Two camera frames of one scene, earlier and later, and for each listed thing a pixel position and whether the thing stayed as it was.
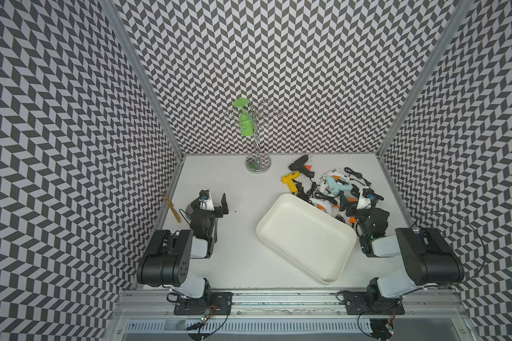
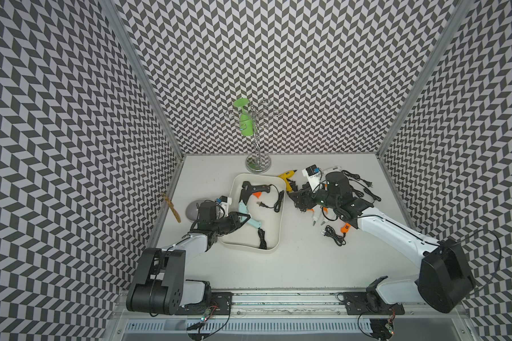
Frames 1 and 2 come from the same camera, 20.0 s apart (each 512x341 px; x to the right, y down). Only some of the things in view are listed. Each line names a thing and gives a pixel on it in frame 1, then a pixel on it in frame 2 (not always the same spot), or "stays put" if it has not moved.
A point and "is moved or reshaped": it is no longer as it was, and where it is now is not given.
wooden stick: [170, 204] stays put
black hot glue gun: [299, 165] -> [248, 190]
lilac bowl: [189, 211] stays put
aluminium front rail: [161, 303] stays put
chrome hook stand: [258, 163] stays put
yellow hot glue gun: [288, 180] is moved or reshaped
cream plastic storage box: [317, 242] -> [267, 209]
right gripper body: [364, 229] -> [323, 197]
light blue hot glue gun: [335, 187] is moved or reshaped
